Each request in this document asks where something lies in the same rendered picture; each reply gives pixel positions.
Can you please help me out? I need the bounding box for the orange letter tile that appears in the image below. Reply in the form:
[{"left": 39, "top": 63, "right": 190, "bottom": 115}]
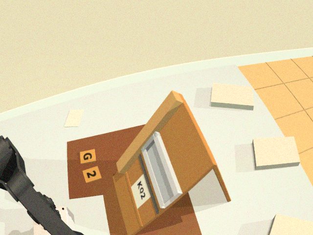
[
  {"left": 83, "top": 166, "right": 102, "bottom": 183},
  {"left": 80, "top": 149, "right": 96, "bottom": 164}
]

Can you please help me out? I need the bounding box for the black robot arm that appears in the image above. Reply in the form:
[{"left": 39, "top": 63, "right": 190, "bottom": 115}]
[{"left": 0, "top": 135, "right": 84, "bottom": 235}]

